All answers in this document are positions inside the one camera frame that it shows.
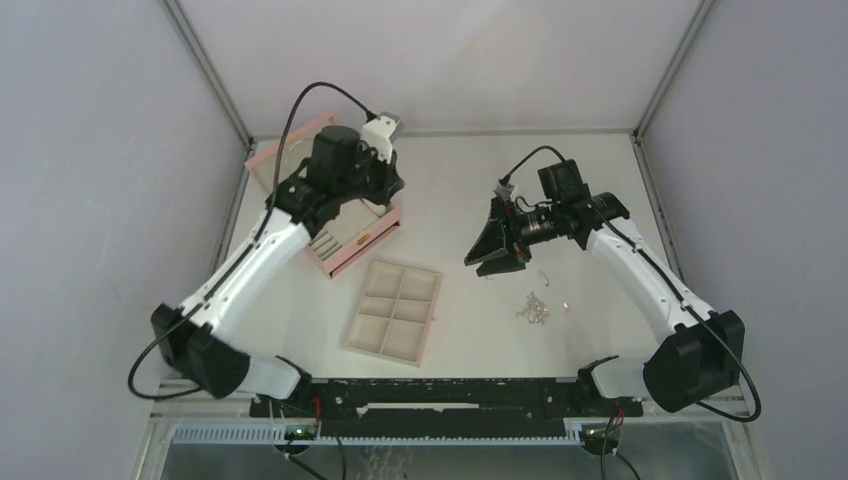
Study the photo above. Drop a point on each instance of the pink jewelry box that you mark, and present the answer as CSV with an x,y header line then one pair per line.
x,y
339,234

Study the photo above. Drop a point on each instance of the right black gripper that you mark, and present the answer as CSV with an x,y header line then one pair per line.
x,y
491,246

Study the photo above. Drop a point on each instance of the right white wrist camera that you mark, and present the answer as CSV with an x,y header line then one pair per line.
x,y
505,190

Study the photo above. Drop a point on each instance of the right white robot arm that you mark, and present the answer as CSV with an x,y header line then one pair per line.
x,y
699,349

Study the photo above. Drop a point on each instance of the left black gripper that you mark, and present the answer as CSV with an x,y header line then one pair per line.
x,y
390,182

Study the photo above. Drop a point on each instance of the black mounting base plate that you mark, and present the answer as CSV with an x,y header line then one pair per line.
x,y
462,409

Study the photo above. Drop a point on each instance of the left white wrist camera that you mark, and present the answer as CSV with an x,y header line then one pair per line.
x,y
380,133

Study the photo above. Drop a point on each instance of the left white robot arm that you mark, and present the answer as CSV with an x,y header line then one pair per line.
x,y
195,338

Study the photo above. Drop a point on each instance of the beige six-compartment tray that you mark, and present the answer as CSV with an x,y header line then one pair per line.
x,y
394,315

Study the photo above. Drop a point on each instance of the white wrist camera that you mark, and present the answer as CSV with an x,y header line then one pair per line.
x,y
380,133
505,190

